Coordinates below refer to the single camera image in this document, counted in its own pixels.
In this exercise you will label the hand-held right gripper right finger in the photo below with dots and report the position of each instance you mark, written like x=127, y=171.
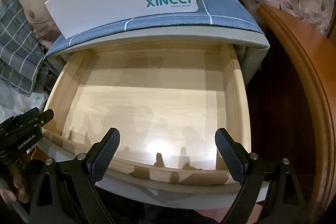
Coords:
x=229, y=155

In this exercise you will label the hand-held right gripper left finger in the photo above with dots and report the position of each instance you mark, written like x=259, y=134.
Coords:
x=105, y=155

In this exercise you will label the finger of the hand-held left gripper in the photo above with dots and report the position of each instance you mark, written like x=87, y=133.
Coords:
x=46, y=116

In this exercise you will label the person's left hand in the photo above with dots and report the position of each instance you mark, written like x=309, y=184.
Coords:
x=21, y=187

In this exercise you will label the white plastic bag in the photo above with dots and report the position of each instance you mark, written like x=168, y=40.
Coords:
x=15, y=103

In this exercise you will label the grey plaid quilt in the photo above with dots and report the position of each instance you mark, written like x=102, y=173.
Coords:
x=18, y=43

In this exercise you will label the brown wooden furniture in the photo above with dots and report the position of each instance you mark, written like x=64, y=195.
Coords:
x=302, y=56

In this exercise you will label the grey nightstand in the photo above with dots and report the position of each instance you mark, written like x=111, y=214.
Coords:
x=183, y=32

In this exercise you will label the blue checked cloth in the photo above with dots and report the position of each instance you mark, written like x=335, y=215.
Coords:
x=223, y=6

